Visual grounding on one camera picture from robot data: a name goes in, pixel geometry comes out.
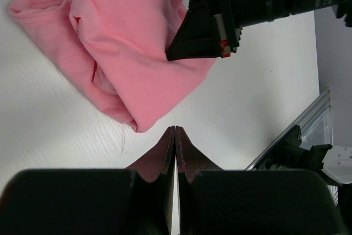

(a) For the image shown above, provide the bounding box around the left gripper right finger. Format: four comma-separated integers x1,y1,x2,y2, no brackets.
175,127,348,234

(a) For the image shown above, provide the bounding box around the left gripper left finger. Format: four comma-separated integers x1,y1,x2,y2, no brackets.
1,127,175,234

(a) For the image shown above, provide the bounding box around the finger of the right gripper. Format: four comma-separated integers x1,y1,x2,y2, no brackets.
166,10,221,61

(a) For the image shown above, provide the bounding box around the pink t shirt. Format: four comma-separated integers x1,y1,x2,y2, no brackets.
9,0,214,133

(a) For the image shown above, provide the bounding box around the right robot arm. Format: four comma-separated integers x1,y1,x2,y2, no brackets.
166,0,351,61

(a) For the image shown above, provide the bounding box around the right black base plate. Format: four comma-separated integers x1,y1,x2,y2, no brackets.
254,125,307,170

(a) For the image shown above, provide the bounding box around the aluminium front rail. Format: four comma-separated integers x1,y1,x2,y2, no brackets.
246,88,332,170

